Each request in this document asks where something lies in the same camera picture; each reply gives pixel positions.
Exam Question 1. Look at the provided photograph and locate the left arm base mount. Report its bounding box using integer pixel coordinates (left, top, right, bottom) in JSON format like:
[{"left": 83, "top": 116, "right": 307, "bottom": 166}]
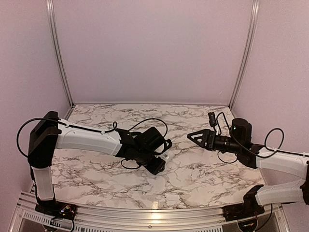
[{"left": 35, "top": 200, "right": 77, "bottom": 220}]

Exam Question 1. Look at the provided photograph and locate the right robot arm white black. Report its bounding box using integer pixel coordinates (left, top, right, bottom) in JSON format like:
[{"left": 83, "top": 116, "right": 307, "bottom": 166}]
[{"left": 187, "top": 118, "right": 309, "bottom": 217}]

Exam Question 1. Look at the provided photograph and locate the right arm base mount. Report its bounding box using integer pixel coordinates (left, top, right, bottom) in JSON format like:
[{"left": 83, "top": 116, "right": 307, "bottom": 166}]
[{"left": 223, "top": 201, "right": 265, "bottom": 221}]

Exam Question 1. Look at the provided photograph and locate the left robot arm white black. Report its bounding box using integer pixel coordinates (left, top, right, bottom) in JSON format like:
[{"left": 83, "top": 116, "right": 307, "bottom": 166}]
[{"left": 28, "top": 111, "right": 172, "bottom": 215}]

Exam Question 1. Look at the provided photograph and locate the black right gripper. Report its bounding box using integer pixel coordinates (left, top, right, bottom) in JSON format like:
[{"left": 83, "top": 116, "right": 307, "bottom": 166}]
[{"left": 188, "top": 129, "right": 242, "bottom": 154}]

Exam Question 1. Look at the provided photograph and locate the left aluminium frame post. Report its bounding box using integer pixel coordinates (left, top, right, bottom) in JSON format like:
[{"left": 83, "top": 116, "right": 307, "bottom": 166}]
[{"left": 46, "top": 0, "right": 74, "bottom": 108}]

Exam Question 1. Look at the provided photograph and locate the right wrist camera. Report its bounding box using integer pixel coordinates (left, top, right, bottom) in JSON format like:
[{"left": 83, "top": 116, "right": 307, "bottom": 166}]
[{"left": 208, "top": 112, "right": 222, "bottom": 135}]

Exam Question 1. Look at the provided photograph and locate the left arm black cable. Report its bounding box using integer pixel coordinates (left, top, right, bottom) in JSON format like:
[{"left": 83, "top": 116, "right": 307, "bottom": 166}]
[{"left": 16, "top": 117, "right": 169, "bottom": 170}]

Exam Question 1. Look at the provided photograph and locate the right aluminium frame post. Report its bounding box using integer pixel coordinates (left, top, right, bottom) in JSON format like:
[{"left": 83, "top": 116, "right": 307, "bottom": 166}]
[{"left": 228, "top": 0, "right": 261, "bottom": 109}]

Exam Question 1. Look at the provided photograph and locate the aluminium frame post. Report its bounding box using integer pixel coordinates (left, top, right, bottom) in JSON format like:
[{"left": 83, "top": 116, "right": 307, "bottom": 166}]
[
  {"left": 46, "top": 0, "right": 74, "bottom": 108},
  {"left": 228, "top": 0, "right": 261, "bottom": 109}
]

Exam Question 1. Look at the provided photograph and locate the front aluminium rail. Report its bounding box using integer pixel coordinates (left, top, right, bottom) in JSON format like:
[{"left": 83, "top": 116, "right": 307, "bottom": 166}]
[{"left": 8, "top": 192, "right": 290, "bottom": 232}]

